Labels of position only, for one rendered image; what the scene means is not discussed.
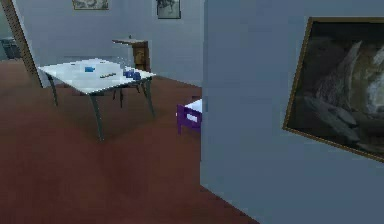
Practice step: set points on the blue box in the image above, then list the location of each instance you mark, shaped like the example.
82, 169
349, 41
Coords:
89, 69

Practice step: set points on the brown wooden side cabinet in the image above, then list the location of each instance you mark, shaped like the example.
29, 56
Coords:
140, 55

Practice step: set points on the purple bed frame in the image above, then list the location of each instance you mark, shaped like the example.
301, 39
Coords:
190, 117

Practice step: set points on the grey bin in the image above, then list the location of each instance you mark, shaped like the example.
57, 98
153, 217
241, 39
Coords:
10, 48

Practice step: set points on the white table with grey legs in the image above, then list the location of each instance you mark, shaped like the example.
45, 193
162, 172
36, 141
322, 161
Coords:
83, 81

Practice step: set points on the dark remote control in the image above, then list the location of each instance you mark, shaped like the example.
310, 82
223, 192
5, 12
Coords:
108, 75

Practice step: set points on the brown door frame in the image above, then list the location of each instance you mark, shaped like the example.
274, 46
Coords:
22, 43

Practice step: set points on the dark blue cup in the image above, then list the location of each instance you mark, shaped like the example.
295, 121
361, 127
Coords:
136, 75
128, 73

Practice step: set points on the brown framed wall picture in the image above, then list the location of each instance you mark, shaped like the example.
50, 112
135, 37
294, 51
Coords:
90, 4

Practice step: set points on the small dark framed picture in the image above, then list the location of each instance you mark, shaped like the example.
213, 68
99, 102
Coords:
168, 8

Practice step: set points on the gold framed dark painting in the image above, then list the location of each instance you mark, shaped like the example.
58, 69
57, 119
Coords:
340, 90

